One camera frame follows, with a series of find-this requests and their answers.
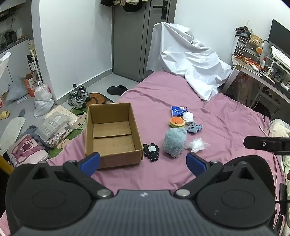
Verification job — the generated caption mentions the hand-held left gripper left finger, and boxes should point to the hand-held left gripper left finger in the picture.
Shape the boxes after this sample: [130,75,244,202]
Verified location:
[30,152,114,202]

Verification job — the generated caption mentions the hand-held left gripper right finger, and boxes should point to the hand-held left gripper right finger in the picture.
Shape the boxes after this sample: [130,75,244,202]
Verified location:
[174,152,254,202]

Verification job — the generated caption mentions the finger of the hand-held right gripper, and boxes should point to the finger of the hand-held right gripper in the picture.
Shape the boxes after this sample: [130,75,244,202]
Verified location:
[243,136,290,156]

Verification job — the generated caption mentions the clear plastic bag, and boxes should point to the clear plastic bag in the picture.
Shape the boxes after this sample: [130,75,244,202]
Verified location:
[184,137,208,152]

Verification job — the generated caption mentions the grey fluffy plush toy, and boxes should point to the grey fluffy plush toy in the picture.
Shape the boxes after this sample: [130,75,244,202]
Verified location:
[163,128,188,158]

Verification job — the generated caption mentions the brown cardboard box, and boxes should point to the brown cardboard box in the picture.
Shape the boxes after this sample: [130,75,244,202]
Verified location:
[85,103,144,170]

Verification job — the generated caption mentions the blue-grey patterned plush toy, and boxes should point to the blue-grey patterned plush toy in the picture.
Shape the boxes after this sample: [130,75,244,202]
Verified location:
[187,122,203,134]

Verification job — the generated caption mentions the black patterned pouch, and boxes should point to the black patterned pouch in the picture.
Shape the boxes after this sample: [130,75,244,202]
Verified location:
[143,143,160,163]

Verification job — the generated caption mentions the burger plush toy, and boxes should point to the burger plush toy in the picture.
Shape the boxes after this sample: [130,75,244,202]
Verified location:
[169,116,186,129]

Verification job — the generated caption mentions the white wrapped soft packet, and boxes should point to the white wrapped soft packet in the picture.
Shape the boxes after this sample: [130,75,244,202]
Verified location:
[183,111,194,124]

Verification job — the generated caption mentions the cream blanket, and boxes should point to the cream blanket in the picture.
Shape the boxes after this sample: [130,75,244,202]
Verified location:
[269,118,290,139]

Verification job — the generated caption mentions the clear wrapped package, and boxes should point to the clear wrapped package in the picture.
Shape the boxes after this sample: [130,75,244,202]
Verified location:
[36,114,76,148]

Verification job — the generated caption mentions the green cartoon floor mat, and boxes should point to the green cartoon floor mat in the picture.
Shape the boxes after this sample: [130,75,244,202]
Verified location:
[48,103,89,159]

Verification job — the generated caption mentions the blue tissue pack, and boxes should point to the blue tissue pack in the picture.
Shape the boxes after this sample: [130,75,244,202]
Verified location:
[171,105,189,117]

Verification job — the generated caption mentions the beige patterned package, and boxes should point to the beige patterned package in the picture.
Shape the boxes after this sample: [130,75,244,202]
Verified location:
[44,105,79,124]

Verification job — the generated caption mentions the grey sneaker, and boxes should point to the grey sneaker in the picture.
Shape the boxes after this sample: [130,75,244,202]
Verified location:
[76,84,92,101]
[68,91,87,109]

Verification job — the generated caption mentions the brown round floor mat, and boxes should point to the brown round floor mat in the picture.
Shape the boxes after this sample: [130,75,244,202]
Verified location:
[89,92,115,105]

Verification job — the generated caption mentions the pink cartoon cushion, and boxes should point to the pink cartoon cushion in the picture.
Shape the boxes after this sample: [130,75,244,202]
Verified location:
[7,134,49,168]

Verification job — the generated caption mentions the white desk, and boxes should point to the white desk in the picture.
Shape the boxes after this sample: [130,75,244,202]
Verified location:
[223,54,290,119]

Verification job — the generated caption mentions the white tied plastic bag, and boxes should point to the white tied plastic bag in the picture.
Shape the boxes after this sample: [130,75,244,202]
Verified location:
[34,81,53,101]
[34,99,54,117]

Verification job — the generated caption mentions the black slipper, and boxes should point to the black slipper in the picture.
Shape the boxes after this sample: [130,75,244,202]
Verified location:
[107,85,129,96]

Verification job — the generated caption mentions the pale grey insole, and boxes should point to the pale grey insole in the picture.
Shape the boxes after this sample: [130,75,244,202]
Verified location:
[0,109,26,157]

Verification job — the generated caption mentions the white keyboard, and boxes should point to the white keyboard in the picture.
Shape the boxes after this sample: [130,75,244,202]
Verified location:
[270,45,290,69]

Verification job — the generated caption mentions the grey desktop drawer organizer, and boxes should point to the grey desktop drawer organizer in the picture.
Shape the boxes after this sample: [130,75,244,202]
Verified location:
[234,35,260,58]

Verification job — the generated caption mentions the orange cardboard box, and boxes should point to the orange cardboard box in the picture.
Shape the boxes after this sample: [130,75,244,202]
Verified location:
[24,71,38,98]

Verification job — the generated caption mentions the grey plastic bag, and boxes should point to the grey plastic bag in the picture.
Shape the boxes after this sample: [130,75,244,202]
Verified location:
[5,77,29,103]

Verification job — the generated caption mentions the white draped sheet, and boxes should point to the white draped sheet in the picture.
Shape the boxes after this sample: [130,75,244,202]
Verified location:
[146,22,233,101]

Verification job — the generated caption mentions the black monitor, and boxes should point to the black monitor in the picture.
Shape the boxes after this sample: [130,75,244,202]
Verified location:
[268,19,290,55]

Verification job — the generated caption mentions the grey door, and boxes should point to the grey door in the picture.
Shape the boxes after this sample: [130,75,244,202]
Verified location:
[112,0,176,82]

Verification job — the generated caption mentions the hanging dark clothes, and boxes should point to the hanging dark clothes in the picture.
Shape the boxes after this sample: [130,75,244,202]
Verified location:
[100,0,148,13]

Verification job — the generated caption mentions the black door lock handle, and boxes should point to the black door lock handle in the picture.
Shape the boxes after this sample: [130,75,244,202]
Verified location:
[153,0,169,20]

